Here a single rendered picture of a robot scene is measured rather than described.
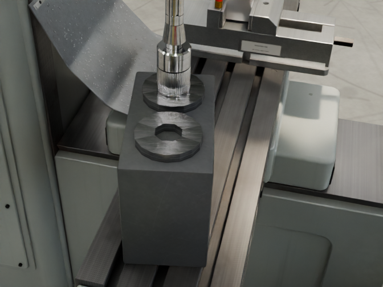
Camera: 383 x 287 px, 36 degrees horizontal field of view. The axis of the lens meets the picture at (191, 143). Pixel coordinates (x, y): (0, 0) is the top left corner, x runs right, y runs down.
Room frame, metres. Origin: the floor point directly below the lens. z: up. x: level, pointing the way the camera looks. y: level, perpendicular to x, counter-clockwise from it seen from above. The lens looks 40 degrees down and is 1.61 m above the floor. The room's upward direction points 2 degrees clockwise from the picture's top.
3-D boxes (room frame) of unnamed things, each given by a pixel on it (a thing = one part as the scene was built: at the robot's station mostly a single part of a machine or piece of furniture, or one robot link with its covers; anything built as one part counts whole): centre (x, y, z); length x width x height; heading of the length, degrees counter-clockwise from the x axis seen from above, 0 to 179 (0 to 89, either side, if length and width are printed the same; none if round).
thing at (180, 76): (0.70, 0.03, 1.16); 0.05 x 0.05 x 0.06
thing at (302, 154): (1.08, -0.08, 0.79); 0.50 x 0.35 x 0.12; 78
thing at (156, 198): (0.65, 0.03, 1.03); 0.22 x 0.12 x 0.20; 179
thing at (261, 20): (1.15, -0.15, 1.02); 0.12 x 0.06 x 0.04; 168
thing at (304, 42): (1.15, -0.12, 0.98); 0.35 x 0.15 x 0.11; 78
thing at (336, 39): (1.11, -0.31, 0.97); 0.04 x 0.02 x 0.02; 78
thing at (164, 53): (0.70, 0.03, 1.19); 0.05 x 0.05 x 0.01
